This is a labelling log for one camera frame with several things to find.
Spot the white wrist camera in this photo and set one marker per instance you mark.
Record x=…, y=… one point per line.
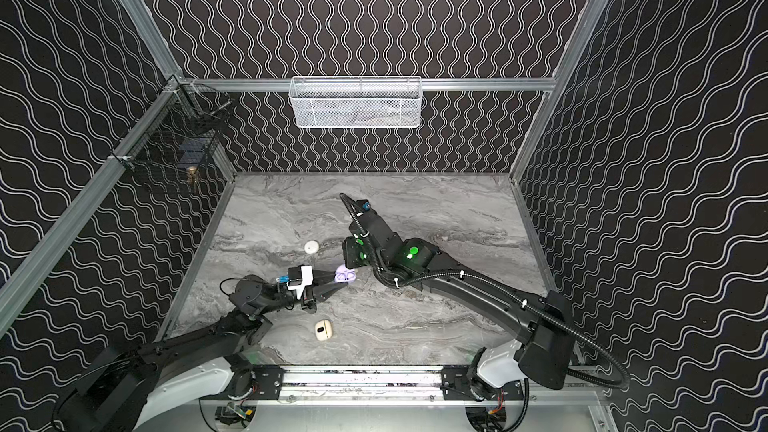
x=354, y=207
x=296, y=280

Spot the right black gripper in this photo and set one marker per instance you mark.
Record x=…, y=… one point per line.
x=365, y=224

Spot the beige charging case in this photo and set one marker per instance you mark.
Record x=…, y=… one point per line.
x=323, y=330

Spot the white wire mesh basket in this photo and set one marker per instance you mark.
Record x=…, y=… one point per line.
x=356, y=102

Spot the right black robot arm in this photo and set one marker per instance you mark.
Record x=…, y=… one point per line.
x=542, y=331

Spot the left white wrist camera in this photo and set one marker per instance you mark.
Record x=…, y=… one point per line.
x=296, y=280

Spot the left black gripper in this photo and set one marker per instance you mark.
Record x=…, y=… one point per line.
x=310, y=293

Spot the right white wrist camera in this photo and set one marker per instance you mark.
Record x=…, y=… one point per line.
x=354, y=207

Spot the small brass object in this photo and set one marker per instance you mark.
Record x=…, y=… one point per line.
x=192, y=175

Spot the white round charging case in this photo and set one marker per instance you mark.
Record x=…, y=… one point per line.
x=311, y=247

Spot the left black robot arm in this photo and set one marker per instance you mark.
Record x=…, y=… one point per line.
x=126, y=387

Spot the black wire basket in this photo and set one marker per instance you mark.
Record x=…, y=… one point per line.
x=186, y=132

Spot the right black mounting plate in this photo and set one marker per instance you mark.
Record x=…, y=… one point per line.
x=457, y=383

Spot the black mounting plate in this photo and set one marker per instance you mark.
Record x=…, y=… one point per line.
x=263, y=382
x=457, y=383

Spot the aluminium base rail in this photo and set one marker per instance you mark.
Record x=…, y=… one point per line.
x=351, y=386

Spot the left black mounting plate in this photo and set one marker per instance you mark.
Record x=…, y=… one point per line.
x=263, y=382

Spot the purple round charging case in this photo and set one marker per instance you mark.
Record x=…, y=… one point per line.
x=344, y=275

